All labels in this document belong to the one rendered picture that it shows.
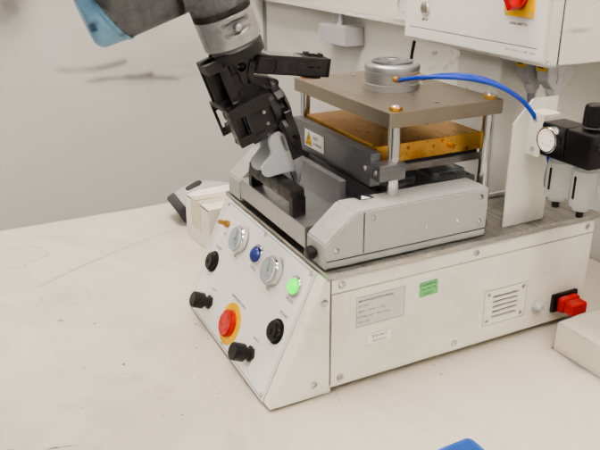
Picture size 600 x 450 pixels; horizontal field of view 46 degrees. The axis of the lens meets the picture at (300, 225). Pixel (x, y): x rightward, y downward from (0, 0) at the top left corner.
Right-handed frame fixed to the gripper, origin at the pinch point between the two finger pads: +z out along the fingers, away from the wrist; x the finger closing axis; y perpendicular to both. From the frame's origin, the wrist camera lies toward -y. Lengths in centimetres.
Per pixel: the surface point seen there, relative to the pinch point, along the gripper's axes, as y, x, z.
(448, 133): -19.5, 9.0, 1.2
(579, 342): -21.5, 26.0, 31.1
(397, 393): 4.5, 20.5, 25.4
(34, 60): 18, -149, -1
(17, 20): 17, -149, -14
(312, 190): -1.2, -0.6, 3.9
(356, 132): -9.1, 2.7, -2.5
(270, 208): 5.8, 0.2, 2.7
